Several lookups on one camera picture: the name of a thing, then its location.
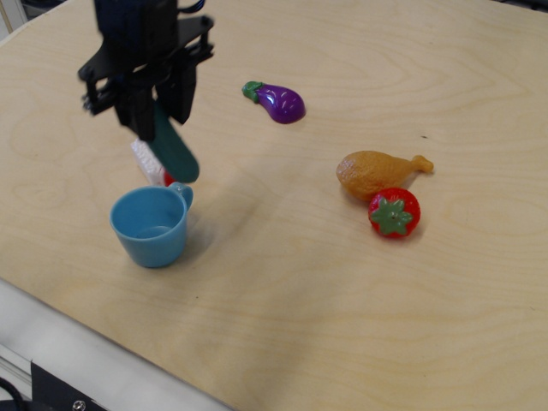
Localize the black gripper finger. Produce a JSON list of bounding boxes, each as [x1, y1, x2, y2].
[[114, 83, 155, 141], [156, 66, 197, 124]]

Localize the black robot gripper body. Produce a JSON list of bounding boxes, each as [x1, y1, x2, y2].
[[78, 1, 214, 115]]

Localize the dark green toy cucumber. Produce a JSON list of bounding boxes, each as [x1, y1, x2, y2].
[[147, 102, 200, 183]]

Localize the blue plastic toy cup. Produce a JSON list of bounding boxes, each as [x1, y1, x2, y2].
[[110, 182, 194, 268]]

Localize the red white apple slice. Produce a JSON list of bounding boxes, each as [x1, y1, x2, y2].
[[130, 139, 175, 187]]

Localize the purple toy eggplant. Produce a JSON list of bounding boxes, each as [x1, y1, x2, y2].
[[241, 80, 307, 124]]

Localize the orange toy chicken drumstick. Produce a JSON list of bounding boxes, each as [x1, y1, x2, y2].
[[336, 151, 434, 201]]

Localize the red toy strawberry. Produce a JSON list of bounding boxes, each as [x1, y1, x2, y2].
[[368, 188, 421, 238]]

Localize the black bracket with screw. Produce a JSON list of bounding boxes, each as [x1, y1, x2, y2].
[[31, 362, 106, 411]]

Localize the black braided cable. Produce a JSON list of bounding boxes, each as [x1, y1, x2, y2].
[[0, 376, 27, 411]]

